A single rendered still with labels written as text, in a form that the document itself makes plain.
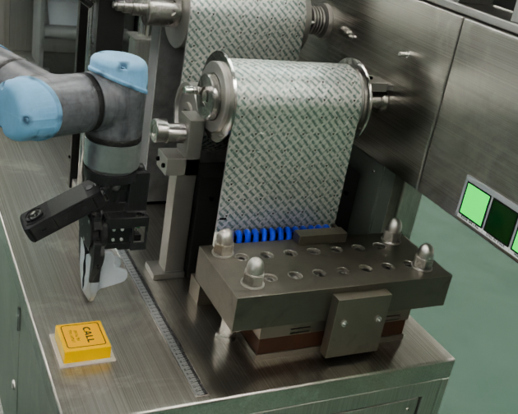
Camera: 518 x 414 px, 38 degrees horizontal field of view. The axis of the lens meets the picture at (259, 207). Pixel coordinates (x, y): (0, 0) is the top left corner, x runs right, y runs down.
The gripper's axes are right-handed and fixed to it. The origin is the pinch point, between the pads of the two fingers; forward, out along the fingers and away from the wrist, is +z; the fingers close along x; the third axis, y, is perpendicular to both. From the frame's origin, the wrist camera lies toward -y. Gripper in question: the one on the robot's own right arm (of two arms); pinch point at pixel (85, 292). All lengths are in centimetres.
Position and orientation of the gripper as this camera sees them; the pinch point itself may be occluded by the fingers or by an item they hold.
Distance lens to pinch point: 113.0
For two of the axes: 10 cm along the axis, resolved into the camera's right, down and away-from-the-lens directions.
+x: -4.1, -4.4, 8.0
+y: 9.0, -0.4, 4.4
